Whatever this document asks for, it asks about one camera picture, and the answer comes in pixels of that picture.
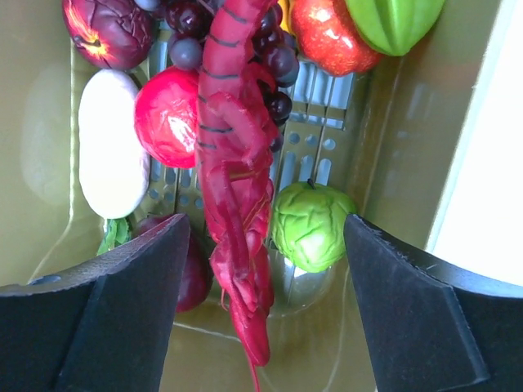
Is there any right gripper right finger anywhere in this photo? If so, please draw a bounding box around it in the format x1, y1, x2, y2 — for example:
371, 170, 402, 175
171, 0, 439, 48
344, 214, 522, 391

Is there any dark purple toy plum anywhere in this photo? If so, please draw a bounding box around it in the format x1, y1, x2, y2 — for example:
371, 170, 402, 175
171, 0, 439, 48
147, 234, 213, 314

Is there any green toy star fruit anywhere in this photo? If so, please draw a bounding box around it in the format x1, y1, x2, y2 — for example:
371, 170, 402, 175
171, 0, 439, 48
346, 0, 445, 56

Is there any white toy egg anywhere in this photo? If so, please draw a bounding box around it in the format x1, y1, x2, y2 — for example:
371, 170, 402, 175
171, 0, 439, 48
78, 69, 150, 219

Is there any dark toy grape bunch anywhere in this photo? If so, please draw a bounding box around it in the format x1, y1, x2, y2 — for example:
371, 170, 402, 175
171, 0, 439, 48
165, 1, 298, 159

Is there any dark red toy peach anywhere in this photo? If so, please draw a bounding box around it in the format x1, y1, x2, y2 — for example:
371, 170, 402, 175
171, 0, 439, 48
61, 0, 154, 70

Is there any red toy lobster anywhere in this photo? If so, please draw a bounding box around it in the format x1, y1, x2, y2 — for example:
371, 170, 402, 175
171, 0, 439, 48
195, 1, 279, 371

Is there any red toy apple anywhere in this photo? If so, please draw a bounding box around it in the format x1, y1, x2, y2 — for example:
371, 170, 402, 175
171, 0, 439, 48
289, 0, 382, 77

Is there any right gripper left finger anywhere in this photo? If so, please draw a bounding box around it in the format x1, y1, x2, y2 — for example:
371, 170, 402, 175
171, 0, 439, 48
1, 214, 190, 391

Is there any red toy tomato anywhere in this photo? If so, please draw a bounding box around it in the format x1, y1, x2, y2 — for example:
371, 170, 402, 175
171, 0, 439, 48
134, 66, 199, 169

